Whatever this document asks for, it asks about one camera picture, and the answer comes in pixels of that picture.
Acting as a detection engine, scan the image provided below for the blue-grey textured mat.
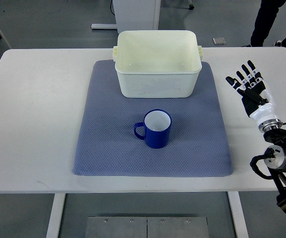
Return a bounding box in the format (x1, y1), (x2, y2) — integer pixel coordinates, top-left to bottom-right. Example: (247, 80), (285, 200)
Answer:
(73, 60), (233, 178)

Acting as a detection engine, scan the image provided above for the blue enamel mug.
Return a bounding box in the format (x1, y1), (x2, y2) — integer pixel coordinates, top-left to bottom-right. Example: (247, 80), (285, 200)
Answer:
(133, 109), (172, 149)

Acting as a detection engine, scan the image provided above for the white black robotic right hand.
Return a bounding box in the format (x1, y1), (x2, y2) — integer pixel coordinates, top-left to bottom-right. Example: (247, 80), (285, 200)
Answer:
(226, 60), (283, 132)

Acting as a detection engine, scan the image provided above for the black caster wheel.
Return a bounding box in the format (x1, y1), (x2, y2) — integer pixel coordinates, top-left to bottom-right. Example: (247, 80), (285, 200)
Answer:
(188, 4), (194, 10)

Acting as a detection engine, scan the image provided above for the white cabinet pedestal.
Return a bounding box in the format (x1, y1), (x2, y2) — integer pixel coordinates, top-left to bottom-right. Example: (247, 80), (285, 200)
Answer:
(91, 0), (161, 33)

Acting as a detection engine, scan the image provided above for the metal base plate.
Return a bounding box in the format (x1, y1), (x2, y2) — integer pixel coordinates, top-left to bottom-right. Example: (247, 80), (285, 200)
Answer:
(85, 217), (209, 238)

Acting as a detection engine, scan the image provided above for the person in dark trousers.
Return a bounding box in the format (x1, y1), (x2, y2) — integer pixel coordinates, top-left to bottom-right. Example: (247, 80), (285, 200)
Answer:
(243, 0), (286, 48)

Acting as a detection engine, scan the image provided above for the cream plastic box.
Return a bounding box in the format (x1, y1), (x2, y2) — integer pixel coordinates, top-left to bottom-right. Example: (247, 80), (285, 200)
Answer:
(113, 30), (202, 99)

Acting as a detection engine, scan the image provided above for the grey floor outlet plate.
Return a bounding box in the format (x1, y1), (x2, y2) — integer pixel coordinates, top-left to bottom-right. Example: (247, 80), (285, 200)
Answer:
(212, 37), (227, 46)

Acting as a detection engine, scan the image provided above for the white table frame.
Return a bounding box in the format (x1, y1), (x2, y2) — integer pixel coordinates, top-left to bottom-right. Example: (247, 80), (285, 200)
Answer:
(46, 191), (249, 238)

